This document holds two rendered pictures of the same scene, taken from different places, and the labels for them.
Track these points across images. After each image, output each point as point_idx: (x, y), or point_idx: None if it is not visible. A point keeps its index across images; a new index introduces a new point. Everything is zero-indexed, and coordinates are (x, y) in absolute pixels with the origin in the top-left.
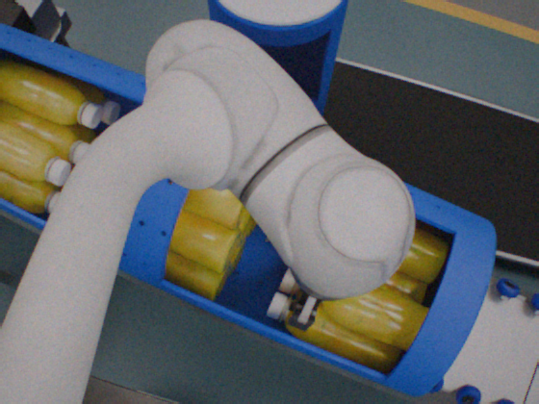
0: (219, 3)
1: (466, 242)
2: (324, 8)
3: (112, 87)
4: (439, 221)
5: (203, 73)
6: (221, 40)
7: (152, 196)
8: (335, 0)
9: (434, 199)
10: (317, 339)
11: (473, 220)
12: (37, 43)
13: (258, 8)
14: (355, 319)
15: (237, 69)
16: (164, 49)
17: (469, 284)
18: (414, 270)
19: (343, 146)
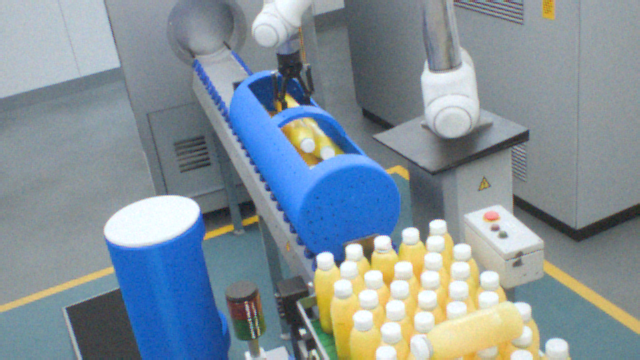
0: (197, 221)
1: (248, 82)
2: (167, 196)
3: (285, 138)
4: (247, 89)
5: (273, 3)
6: (260, 15)
7: (311, 109)
8: (158, 197)
9: (238, 103)
10: (313, 119)
11: (237, 93)
12: (293, 170)
13: (188, 207)
14: (297, 103)
15: (266, 7)
16: (272, 18)
17: (261, 73)
18: (266, 108)
19: (265, 6)
